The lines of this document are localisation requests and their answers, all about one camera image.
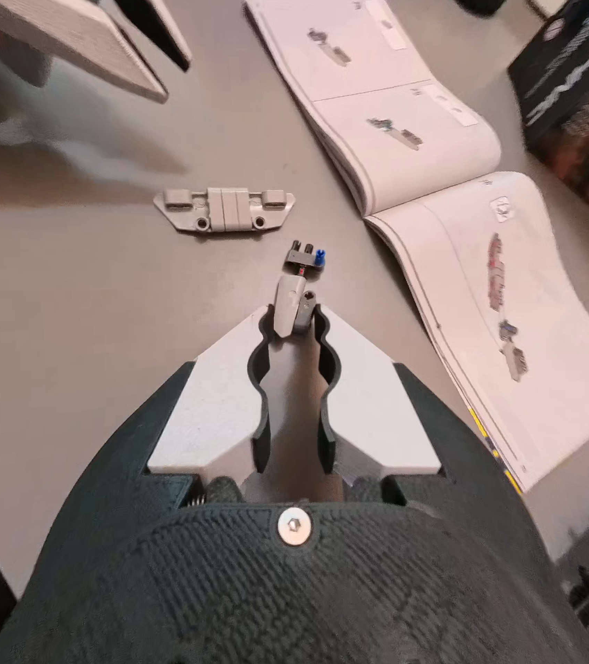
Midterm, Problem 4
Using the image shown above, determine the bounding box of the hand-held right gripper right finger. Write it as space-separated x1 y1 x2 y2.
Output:
314 305 441 484

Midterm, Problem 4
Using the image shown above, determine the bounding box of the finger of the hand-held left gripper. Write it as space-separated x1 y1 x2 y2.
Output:
0 0 169 103
115 0 192 72

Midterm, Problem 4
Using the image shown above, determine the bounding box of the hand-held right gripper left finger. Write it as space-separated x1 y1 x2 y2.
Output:
146 305 274 484

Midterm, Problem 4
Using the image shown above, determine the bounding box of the small grey toy brick assembly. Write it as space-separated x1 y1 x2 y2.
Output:
274 240 328 338

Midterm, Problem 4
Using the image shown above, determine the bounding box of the grey desk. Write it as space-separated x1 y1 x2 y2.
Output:
0 0 589 600

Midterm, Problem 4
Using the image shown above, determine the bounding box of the open white instruction booklet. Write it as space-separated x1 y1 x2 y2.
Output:
242 0 589 494

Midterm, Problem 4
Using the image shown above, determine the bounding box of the black printed cardboard box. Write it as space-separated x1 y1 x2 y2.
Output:
507 0 589 235

